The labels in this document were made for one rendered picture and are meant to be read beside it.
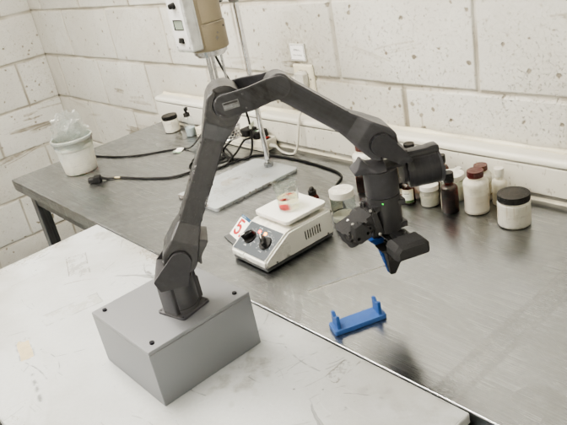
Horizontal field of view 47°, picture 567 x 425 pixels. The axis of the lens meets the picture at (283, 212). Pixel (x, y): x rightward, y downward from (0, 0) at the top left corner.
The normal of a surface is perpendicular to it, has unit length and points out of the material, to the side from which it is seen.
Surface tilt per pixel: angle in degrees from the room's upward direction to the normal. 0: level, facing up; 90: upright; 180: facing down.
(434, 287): 0
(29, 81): 90
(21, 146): 90
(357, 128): 71
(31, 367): 0
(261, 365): 0
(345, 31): 90
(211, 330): 90
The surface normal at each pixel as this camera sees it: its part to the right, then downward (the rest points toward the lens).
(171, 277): 0.14, 0.39
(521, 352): -0.18, -0.89
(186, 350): 0.65, 0.21
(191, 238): 0.28, -0.11
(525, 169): -0.74, 0.40
